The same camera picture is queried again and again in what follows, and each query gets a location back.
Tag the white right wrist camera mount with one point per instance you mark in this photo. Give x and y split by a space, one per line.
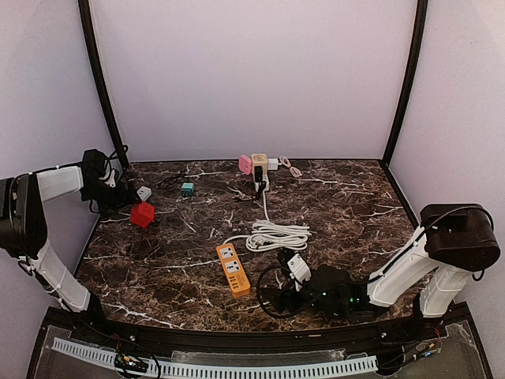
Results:
300 272

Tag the beige cube socket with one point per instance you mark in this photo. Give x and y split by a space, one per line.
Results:
260 160

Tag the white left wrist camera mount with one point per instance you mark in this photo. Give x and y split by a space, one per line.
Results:
111 178

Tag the white power strip at back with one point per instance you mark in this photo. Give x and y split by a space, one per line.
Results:
261 182

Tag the white usb charger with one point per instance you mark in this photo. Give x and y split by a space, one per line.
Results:
272 164

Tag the red cube socket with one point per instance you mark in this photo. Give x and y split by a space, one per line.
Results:
142 214

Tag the teal usb charger plug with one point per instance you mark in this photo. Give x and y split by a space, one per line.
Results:
187 189

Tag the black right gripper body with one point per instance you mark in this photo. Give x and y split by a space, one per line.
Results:
289 290

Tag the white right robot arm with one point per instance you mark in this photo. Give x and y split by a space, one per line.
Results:
454 242

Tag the pink plug adapter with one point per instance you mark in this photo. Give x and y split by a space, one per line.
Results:
245 164

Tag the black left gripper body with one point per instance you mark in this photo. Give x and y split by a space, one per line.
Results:
129 193

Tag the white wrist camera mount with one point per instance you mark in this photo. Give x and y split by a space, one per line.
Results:
300 272
111 178

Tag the orange power strip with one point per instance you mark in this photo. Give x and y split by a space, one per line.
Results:
233 270

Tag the black plug at back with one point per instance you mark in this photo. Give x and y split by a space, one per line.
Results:
258 174

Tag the white slotted cable duct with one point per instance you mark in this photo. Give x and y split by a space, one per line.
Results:
204 365

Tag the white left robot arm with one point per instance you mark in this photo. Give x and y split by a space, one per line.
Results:
24 233

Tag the white adapter plug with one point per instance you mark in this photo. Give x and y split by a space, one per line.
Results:
144 193

